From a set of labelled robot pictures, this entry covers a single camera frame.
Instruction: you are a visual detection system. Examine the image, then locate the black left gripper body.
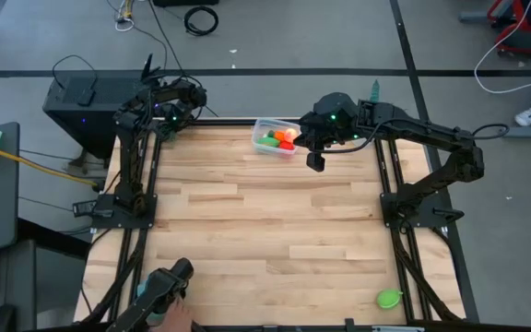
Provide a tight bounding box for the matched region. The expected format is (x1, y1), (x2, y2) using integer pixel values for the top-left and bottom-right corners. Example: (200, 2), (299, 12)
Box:
(156, 101), (193, 134)

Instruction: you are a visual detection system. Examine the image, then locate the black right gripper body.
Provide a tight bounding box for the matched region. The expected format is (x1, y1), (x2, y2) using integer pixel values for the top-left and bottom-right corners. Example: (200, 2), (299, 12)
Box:
(310, 91), (364, 153)

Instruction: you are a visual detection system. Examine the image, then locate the clear plastic tupperware container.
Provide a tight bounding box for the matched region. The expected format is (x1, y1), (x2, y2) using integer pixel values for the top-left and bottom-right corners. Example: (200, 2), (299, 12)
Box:
(252, 117), (302, 157)

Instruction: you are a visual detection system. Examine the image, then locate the small black box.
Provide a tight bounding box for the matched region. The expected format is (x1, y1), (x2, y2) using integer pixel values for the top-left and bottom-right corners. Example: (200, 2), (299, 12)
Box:
(76, 87), (97, 107)

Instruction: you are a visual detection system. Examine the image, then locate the black computer tower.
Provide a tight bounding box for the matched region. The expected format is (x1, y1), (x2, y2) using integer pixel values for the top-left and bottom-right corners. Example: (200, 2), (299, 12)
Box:
(42, 53), (175, 160)

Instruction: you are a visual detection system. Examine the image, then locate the black power brick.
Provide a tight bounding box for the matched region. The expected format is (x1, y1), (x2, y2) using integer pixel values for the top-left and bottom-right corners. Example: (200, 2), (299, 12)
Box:
(72, 200), (115, 219)

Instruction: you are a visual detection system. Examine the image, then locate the lime green toy fruit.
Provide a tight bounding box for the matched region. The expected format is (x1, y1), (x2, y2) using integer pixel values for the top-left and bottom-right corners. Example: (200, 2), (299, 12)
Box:
(375, 288), (404, 310)

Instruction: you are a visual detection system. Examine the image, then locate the teal cloth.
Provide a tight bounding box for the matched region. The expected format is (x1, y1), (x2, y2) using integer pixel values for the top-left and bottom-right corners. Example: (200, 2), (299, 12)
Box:
(136, 279), (165, 324)

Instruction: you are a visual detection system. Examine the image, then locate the person's hand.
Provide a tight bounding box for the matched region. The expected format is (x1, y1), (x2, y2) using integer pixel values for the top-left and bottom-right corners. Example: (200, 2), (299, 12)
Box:
(148, 298), (194, 332)

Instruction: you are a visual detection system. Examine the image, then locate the dark grey cabinet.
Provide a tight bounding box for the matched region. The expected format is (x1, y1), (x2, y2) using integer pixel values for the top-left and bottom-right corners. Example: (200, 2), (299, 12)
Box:
(0, 239), (37, 332)

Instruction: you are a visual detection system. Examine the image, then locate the long black floor cable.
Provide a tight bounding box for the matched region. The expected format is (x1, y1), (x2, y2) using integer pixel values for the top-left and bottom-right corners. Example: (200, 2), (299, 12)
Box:
(147, 0), (219, 118)

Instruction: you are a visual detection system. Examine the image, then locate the coiled black cable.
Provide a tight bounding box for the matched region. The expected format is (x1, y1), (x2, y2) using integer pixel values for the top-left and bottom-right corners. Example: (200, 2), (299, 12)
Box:
(183, 5), (219, 37)

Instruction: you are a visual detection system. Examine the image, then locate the white and yellow cable bundle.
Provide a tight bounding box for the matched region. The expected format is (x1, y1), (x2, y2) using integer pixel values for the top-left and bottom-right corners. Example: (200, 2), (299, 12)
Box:
(106, 0), (138, 33)

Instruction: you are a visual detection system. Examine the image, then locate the white floor cable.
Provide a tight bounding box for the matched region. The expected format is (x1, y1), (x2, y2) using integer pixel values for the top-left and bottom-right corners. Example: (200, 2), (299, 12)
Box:
(473, 0), (531, 96)

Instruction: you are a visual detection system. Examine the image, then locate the red metal frame cart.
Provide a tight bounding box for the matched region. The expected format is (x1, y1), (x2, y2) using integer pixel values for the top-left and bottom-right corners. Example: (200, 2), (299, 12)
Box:
(486, 0), (531, 57)

